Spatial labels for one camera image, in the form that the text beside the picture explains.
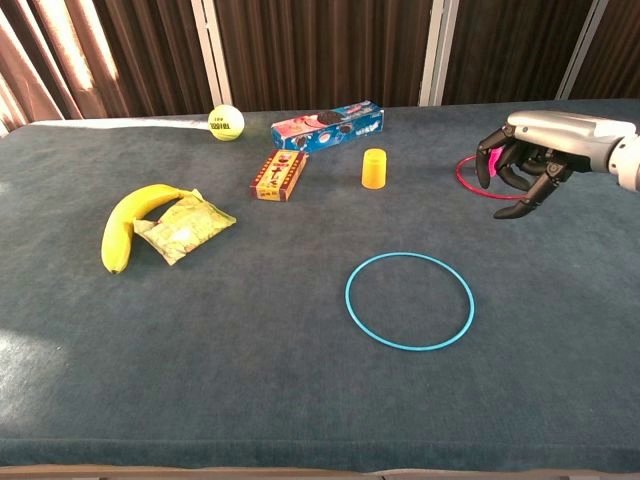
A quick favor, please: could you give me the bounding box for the yellow banana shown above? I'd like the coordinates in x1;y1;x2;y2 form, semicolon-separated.
101;183;194;276

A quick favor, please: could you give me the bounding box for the small red yellow box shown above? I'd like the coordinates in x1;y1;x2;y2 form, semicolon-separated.
249;148;310;203

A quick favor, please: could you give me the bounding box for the dark brown pleated curtain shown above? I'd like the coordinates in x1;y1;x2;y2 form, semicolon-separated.
94;0;640;119

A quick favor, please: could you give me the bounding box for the orange plastic cup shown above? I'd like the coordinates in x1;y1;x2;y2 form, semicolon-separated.
361;147;388;191

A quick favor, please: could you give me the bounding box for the reddish brown curtain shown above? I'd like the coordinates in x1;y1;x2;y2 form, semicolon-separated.
0;0;121;136

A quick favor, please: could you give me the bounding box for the yellow snack packet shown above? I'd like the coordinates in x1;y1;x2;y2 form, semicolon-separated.
132;188;238;267

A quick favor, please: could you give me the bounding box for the blue cookie box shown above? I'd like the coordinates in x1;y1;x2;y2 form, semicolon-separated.
270;98;386;154

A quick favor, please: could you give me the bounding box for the wooden table edge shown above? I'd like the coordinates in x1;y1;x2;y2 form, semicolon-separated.
0;464;640;480

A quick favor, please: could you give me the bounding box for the yellow tennis ball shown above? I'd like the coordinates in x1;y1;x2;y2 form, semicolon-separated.
207;103;246;142

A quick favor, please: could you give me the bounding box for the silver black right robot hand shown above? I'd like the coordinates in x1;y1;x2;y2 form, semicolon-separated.
474;110;640;221

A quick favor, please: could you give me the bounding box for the blue plastic ring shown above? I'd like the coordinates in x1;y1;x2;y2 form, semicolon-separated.
344;251;476;352

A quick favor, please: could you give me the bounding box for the dark teal felt table cloth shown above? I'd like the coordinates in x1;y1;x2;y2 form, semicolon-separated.
0;98;640;474

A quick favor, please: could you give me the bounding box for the red plastic ring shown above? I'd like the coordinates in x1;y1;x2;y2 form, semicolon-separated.
454;153;527;202

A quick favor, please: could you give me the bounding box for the white metal frame post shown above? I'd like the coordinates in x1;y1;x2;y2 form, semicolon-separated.
418;0;459;107
191;0;232;107
555;0;614;102

